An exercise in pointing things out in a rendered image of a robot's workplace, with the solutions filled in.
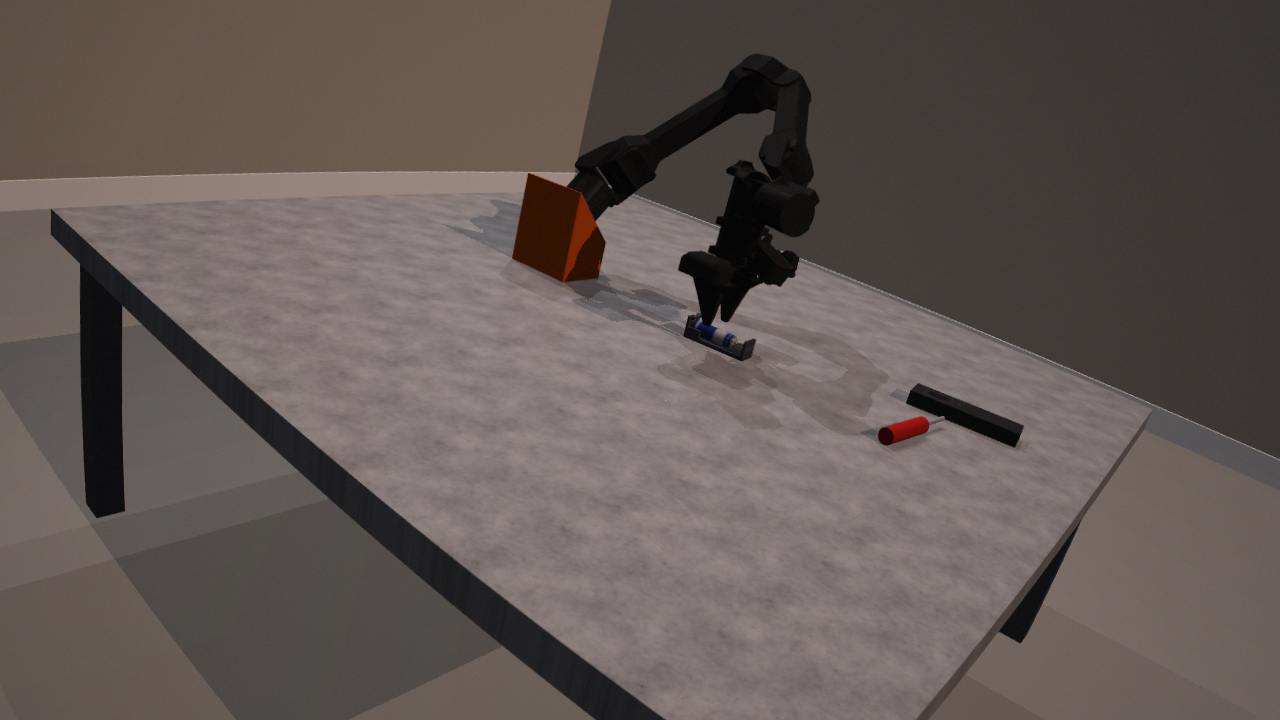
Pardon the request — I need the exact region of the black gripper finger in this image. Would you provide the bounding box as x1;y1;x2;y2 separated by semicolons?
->
721;273;763;322
692;275;736;325

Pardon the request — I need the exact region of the black rectangular bar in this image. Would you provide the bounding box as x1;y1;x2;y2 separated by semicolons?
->
906;383;1024;447

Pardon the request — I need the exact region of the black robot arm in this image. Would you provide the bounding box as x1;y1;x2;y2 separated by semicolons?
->
566;54;820;287

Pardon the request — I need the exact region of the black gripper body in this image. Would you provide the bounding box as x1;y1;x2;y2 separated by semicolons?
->
678;210;769;284

